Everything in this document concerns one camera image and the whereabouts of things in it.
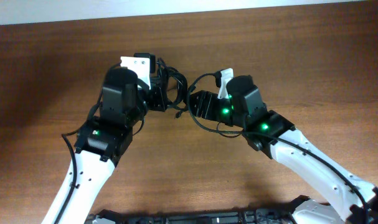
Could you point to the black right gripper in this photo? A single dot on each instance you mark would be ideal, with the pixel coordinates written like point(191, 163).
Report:
point(209, 104)

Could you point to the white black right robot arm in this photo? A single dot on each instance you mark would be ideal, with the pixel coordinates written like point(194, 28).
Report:
point(351, 198)

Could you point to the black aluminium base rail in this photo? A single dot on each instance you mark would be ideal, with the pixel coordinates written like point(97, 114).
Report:
point(207, 216)

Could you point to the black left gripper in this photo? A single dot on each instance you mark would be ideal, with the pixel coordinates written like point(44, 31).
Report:
point(157, 88)

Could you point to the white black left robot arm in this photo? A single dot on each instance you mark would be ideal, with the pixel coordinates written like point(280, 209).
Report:
point(103, 138)

